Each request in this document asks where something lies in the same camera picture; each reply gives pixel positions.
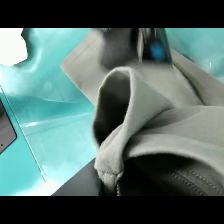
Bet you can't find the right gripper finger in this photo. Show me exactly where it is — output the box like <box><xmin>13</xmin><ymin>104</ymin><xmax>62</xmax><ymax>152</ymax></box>
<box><xmin>52</xmin><ymin>158</ymin><xmax>102</xmax><ymax>197</ymax></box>

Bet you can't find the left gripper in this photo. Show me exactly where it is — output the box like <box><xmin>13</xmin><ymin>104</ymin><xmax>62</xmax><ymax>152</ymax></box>
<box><xmin>99</xmin><ymin>28</ymin><xmax>175</xmax><ymax>70</ymax></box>

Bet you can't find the brown T-shirt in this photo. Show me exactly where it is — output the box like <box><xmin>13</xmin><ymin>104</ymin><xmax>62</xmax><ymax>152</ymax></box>
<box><xmin>60</xmin><ymin>31</ymin><xmax>224</xmax><ymax>197</ymax></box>

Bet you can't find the white garment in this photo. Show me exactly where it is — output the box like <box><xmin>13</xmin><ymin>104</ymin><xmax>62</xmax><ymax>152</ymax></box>
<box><xmin>0</xmin><ymin>28</ymin><xmax>30</xmax><ymax>67</ymax></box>

